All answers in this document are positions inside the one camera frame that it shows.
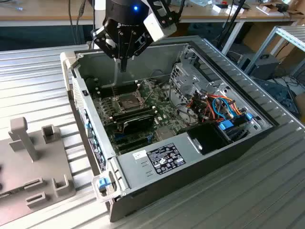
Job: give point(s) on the black power supply label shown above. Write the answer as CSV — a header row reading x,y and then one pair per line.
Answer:
x,y
165,158

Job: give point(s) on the hard disk in blue carrier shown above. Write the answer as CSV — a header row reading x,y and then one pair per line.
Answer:
x,y
226,125

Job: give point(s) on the grey parts rack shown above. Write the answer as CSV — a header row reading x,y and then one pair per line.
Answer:
x,y
47,164

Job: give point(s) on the dark blue bag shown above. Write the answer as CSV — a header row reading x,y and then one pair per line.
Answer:
x,y
274,91

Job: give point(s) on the blue plastic latch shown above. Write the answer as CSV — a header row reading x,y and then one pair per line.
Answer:
x,y
103,184

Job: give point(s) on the silver power supply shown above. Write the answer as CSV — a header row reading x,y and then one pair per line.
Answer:
x,y
133,175

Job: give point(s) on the spare green RAM stick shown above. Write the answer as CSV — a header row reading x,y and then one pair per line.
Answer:
x,y
9,193

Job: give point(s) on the silver chipset heat sink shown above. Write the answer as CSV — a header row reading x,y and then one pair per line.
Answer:
x,y
164,133

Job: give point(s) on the flat brown cardboard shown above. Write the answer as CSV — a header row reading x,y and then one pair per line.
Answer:
x,y
297,6

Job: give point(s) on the aluminium profile frame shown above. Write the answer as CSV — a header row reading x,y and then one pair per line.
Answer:
x,y
290,35

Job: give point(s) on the installed green RAM stick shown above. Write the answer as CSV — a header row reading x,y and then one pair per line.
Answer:
x,y
133,115

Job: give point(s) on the silver drive cage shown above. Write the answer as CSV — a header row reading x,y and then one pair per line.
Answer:
x,y
188,80

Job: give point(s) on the black RAM slot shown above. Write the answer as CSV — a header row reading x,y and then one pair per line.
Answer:
x,y
126,87
126,83

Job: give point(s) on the blue expansion slot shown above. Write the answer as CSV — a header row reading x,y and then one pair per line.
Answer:
x,y
119,137

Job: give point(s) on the open cardboard box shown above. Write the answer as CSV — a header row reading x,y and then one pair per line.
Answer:
x,y
265,10

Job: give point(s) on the brown cardboard box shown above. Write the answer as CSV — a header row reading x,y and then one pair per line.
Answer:
x,y
258,35

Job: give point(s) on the black tripod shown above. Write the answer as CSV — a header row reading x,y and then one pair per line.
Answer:
x,y
236,14

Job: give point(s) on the black expansion slot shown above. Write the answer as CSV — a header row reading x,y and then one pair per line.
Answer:
x,y
133,142
127,149

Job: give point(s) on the small white box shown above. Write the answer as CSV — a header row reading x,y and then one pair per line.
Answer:
x,y
218,9

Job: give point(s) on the black graphics card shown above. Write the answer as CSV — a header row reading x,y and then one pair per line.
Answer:
x,y
139,124

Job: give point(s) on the open grey PC case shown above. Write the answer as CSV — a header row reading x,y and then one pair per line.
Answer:
x,y
202,176

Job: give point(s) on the dark equipment case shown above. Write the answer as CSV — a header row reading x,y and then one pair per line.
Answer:
x,y
265,68

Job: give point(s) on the green motherboard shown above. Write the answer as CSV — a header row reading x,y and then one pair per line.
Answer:
x,y
166,112

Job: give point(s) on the white barcode label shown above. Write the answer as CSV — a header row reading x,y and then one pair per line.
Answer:
x,y
139,155

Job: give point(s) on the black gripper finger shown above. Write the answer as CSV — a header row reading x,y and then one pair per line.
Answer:
x,y
98,38
140,44

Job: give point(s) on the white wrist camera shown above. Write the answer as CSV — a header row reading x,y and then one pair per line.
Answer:
x,y
158,28

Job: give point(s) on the black camera bracket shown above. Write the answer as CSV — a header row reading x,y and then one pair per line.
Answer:
x,y
170,17

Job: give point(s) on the black plastic shroud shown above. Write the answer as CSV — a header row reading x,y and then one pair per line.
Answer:
x,y
207,139

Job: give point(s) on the long wooden desk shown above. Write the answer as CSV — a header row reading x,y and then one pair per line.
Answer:
x,y
47,13

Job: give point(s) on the CPU socket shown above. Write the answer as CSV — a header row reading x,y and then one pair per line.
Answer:
x,y
128,103

